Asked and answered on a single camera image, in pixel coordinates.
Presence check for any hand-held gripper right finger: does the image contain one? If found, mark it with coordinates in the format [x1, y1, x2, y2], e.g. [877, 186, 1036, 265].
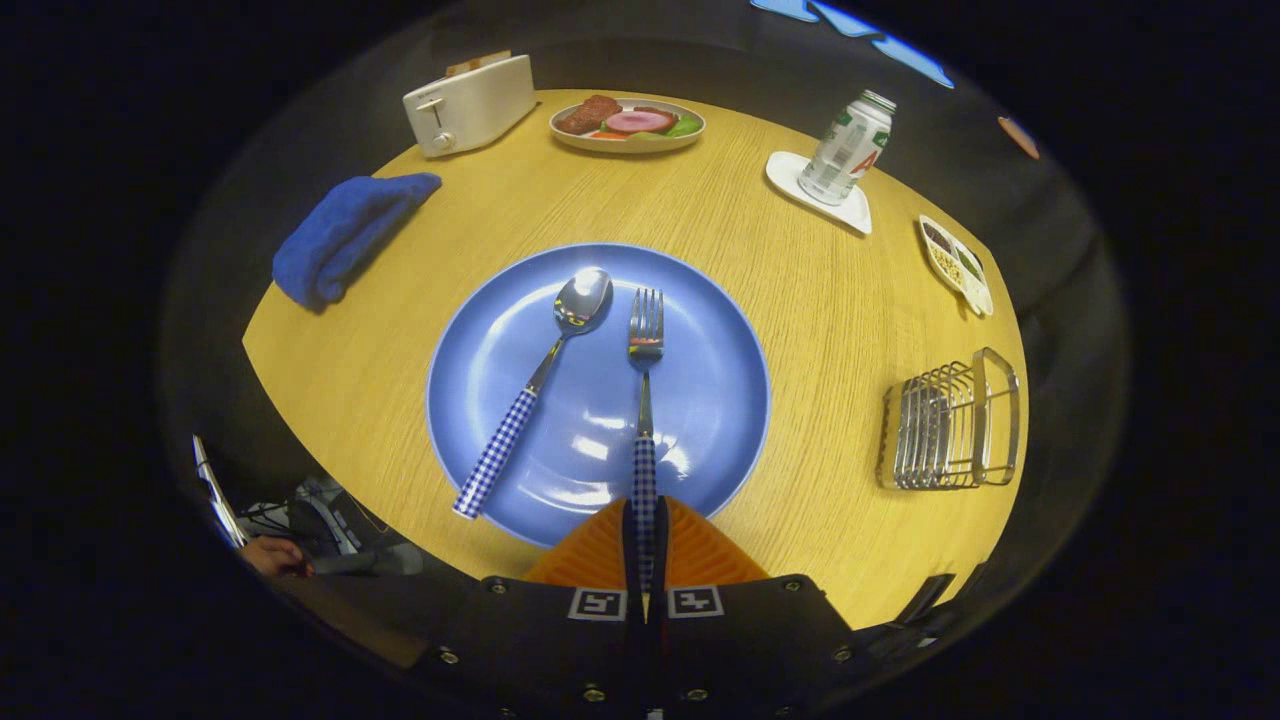
[650, 497, 863, 719]

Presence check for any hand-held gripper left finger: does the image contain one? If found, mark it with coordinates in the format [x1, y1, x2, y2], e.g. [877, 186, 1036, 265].
[415, 498, 646, 717]

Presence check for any fork with blue checked handle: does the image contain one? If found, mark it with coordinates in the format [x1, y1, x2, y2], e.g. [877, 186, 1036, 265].
[627, 288, 666, 596]

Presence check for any spoon with blue checked handle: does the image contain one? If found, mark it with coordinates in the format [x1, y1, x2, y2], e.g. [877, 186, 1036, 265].
[452, 267, 614, 521]

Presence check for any round blue plate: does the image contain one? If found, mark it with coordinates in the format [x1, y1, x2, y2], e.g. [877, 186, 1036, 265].
[426, 243, 772, 549]

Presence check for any white square coaster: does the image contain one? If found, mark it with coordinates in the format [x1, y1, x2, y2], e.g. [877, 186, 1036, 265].
[765, 151, 873, 236]

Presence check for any cream oval food plate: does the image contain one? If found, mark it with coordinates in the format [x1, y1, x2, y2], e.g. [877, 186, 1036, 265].
[549, 95, 706, 154]

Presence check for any white monitor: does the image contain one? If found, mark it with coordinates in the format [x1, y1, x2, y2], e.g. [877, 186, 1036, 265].
[192, 435, 248, 549]

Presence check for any white divided bean dish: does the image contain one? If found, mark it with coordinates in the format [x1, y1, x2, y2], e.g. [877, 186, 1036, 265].
[918, 215, 995, 318]

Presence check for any folded blue cloth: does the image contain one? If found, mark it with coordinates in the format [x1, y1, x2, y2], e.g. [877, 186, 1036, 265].
[272, 172, 443, 311]

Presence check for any pink ham slice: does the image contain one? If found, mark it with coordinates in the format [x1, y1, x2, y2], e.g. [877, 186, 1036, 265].
[603, 108, 679, 136]

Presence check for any brown meat patty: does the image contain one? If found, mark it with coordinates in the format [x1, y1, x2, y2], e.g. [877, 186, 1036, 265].
[555, 95, 623, 136]

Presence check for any white toaster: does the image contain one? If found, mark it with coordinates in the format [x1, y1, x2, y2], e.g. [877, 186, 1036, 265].
[402, 53, 538, 159]

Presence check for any brown toast slice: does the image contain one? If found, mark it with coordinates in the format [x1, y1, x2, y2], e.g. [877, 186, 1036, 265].
[445, 50, 513, 78]

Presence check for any metal wire cutlery basket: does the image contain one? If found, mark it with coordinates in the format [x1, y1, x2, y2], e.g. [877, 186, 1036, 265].
[877, 347, 1021, 491]

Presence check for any grey metal frame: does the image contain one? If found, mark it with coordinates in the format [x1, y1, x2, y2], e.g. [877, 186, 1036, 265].
[290, 478, 363, 557]

